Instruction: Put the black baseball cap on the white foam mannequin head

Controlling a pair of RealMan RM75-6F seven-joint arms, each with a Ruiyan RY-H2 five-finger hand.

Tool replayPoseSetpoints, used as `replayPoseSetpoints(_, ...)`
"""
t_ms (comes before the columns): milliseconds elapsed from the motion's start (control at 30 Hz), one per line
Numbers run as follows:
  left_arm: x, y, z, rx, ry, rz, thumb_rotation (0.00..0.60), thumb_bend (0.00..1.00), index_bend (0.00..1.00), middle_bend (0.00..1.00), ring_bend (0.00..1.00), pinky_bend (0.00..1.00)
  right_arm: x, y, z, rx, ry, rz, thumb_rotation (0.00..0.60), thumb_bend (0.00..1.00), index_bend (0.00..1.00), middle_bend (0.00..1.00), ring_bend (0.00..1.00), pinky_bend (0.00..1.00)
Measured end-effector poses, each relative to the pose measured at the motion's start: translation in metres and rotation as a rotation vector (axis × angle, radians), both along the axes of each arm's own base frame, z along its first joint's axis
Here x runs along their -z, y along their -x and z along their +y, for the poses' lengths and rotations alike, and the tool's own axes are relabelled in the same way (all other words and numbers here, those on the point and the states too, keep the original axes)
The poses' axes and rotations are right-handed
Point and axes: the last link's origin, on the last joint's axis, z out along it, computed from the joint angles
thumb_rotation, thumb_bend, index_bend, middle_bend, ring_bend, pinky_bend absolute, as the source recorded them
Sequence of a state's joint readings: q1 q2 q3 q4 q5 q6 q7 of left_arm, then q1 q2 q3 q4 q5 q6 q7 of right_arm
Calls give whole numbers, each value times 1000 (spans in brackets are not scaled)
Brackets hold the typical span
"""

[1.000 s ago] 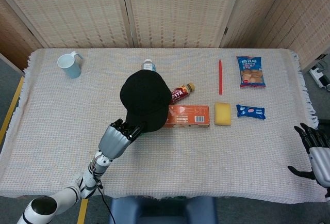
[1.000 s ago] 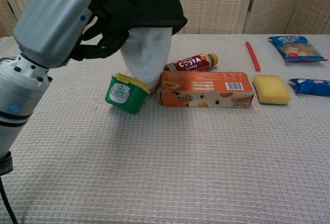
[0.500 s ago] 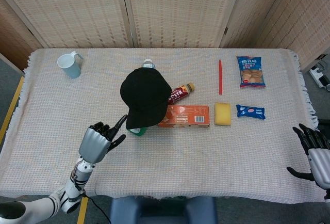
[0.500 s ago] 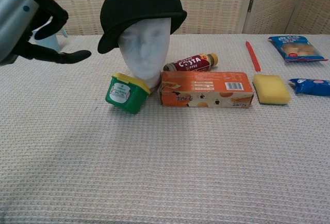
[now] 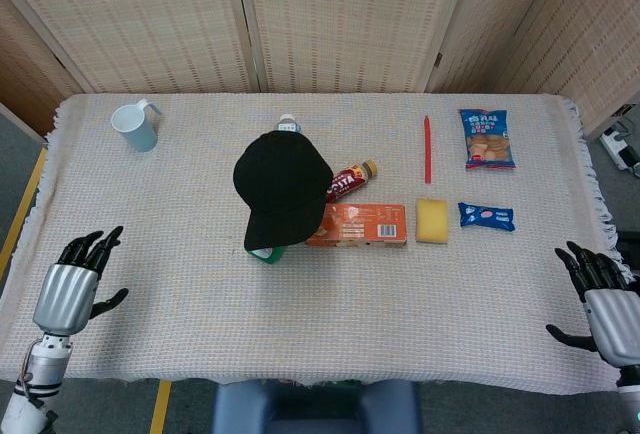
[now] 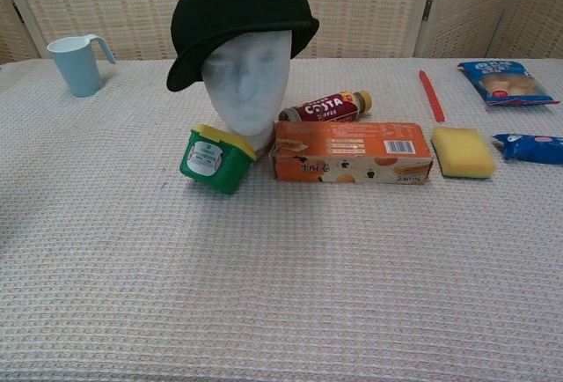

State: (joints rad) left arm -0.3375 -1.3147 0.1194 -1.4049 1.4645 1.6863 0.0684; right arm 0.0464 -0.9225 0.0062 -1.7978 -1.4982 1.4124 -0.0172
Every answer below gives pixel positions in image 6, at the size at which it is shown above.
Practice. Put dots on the Costa coffee bottle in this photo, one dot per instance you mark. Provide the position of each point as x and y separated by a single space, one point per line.
327 108

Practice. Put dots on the beige folding screen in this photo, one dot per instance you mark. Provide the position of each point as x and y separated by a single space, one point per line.
396 3

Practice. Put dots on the small blue snack packet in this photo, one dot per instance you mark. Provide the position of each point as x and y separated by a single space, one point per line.
530 145

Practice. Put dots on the light blue plastic mug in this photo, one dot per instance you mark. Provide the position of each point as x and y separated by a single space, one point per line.
79 65

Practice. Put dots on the black baseball cap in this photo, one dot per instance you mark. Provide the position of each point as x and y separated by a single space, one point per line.
237 16

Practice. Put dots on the blue biscuit bag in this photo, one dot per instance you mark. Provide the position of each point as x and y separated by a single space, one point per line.
506 83

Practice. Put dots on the white foam mannequin head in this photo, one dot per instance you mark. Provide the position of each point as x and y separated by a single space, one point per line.
248 87

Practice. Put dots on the red pen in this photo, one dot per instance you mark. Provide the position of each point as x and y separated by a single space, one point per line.
432 96

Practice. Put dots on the green tub with yellow lid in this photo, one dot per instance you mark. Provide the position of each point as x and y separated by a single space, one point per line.
215 159

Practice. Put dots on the white woven tablecloth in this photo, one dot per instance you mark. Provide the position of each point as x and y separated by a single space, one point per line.
281 267

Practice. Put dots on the orange biscuit box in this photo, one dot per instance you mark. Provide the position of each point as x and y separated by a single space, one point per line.
352 151

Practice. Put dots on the yellow sponge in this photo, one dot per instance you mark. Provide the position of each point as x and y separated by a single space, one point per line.
462 151

